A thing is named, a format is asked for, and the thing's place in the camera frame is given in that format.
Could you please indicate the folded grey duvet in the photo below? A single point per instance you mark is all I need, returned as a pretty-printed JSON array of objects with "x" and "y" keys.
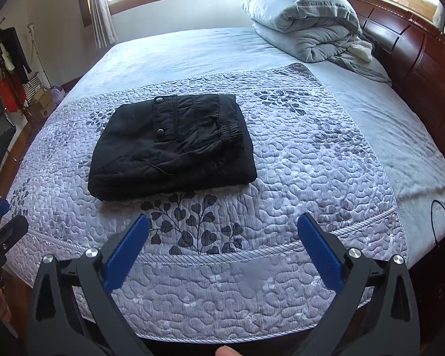
[{"x": 311, "y": 42}]

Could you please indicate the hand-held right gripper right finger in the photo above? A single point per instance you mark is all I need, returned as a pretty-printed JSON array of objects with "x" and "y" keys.
[{"x": 319, "y": 244}]

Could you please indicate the grey leaf-patterned quilt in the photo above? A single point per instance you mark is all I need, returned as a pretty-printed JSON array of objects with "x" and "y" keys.
[{"x": 282, "y": 178}]

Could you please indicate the white cloth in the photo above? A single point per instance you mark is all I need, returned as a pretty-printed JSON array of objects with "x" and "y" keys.
[{"x": 360, "y": 51}]

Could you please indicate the wooden bed headboard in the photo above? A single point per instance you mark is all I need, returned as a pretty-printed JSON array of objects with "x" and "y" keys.
[{"x": 411, "y": 48}]

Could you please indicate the person's left hand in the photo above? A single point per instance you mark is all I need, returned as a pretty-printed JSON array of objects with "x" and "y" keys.
[{"x": 2, "y": 306}]

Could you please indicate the white curtain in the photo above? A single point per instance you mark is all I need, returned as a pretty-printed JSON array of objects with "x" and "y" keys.
[{"x": 102, "y": 11}]

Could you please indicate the black jacket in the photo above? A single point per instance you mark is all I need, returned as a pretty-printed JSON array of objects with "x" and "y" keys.
[{"x": 170, "y": 155}]

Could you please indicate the light grey bed sheet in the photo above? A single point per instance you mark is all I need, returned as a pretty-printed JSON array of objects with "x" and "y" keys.
[{"x": 207, "y": 55}]

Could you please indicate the person's right hand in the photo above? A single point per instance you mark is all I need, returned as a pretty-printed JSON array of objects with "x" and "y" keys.
[{"x": 228, "y": 351}]

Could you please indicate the cardboard box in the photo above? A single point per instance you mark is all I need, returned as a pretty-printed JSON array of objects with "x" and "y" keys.
[
  {"x": 46, "y": 98},
  {"x": 39, "y": 110}
]

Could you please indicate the red garment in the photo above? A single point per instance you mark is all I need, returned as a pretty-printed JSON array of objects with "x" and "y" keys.
[{"x": 11, "y": 94}]

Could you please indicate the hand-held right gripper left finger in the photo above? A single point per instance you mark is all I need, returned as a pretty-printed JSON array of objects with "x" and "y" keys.
[{"x": 131, "y": 241}]

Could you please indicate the grey pillow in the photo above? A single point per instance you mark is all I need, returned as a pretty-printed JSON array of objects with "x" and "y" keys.
[{"x": 300, "y": 3}]

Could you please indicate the black garment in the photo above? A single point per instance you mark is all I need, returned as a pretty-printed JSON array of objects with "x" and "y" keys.
[{"x": 18, "y": 52}]

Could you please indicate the purple plastic container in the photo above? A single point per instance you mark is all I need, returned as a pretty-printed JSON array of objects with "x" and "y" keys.
[{"x": 57, "y": 92}]

